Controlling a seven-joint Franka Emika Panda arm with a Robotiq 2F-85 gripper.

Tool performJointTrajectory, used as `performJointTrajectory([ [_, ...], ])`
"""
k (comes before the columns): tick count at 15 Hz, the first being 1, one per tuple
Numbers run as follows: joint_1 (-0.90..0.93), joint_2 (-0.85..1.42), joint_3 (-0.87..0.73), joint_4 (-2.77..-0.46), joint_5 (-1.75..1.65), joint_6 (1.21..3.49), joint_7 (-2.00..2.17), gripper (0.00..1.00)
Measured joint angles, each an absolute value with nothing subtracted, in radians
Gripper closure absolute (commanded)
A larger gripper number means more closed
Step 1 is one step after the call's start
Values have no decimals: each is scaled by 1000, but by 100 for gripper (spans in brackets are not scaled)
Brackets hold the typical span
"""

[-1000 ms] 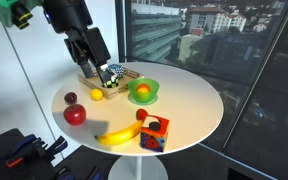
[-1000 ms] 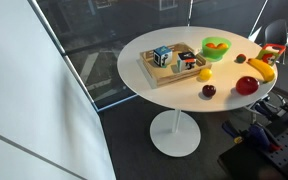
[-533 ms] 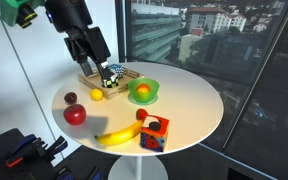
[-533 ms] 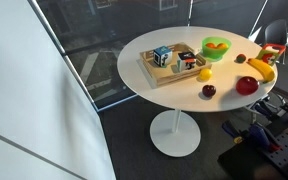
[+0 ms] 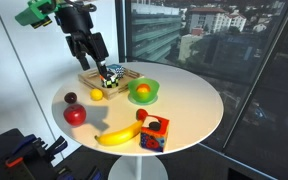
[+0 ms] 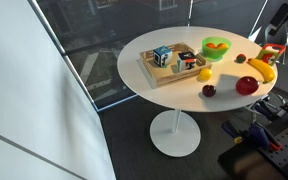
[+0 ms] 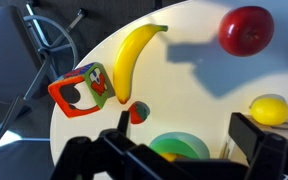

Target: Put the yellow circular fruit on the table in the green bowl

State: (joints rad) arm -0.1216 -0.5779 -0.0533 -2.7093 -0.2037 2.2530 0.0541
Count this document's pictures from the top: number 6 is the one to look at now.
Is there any yellow round toy lemon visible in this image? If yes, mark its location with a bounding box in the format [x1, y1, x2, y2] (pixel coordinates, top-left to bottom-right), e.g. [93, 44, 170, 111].
[198, 67, 214, 82]

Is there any yellow toy banana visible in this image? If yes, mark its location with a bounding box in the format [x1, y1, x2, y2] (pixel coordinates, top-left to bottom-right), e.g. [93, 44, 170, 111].
[247, 57, 276, 84]

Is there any wooden tray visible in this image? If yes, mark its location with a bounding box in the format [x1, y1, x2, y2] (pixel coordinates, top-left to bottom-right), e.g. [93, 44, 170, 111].
[139, 41, 213, 88]

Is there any red object at edge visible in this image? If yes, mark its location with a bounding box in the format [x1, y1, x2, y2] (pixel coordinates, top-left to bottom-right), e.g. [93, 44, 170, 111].
[255, 43, 287, 67]

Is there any black box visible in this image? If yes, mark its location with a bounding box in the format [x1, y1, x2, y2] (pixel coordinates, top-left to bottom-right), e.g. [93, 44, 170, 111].
[217, 144, 287, 180]

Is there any green plastic bowl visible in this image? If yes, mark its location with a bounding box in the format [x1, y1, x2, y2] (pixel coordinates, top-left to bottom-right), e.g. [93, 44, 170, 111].
[201, 36, 233, 62]

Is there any black and orange picture cube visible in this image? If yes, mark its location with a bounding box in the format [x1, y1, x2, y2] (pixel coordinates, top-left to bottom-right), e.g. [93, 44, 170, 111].
[176, 51, 197, 73]

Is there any blue and white picture cube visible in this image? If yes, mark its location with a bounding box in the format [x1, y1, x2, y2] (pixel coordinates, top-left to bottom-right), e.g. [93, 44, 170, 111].
[153, 45, 174, 69]

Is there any dark purple toy plum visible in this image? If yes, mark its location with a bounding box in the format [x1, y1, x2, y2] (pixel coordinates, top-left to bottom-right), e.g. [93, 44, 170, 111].
[201, 84, 217, 98]

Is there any red toy strawberry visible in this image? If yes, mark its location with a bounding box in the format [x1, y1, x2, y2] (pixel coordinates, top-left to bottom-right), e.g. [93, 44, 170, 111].
[235, 53, 247, 64]

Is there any white table pedestal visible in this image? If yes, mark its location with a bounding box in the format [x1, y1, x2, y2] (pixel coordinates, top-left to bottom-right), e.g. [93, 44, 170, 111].
[149, 108, 202, 158]

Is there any red toy apple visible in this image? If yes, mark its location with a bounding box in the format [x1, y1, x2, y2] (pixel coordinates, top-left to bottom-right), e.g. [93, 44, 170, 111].
[235, 75, 260, 96]

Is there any grey window frame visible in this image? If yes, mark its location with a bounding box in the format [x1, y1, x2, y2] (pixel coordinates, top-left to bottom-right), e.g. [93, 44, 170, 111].
[27, 0, 140, 113]

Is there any orange toy fruit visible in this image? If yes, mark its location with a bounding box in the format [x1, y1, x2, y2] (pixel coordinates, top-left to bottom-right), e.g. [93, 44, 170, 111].
[205, 42, 218, 50]
[216, 42, 229, 51]

